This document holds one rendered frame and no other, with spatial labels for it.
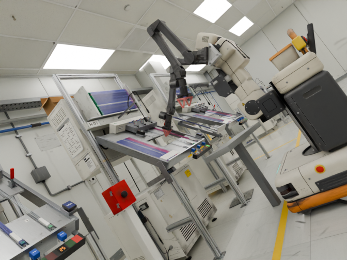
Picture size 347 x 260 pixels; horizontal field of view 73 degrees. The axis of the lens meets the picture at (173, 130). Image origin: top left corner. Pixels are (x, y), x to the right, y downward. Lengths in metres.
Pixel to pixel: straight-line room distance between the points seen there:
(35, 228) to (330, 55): 9.15
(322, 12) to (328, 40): 0.89
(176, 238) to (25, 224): 1.12
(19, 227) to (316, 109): 1.52
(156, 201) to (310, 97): 1.27
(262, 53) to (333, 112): 8.19
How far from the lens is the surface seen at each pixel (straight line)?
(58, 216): 1.21
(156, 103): 3.37
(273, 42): 9.56
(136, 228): 1.51
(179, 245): 1.97
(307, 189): 1.58
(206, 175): 3.27
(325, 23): 9.54
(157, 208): 1.90
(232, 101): 6.61
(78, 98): 2.33
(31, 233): 1.16
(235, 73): 1.74
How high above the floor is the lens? 0.71
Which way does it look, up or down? 6 degrees up
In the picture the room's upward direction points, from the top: 33 degrees counter-clockwise
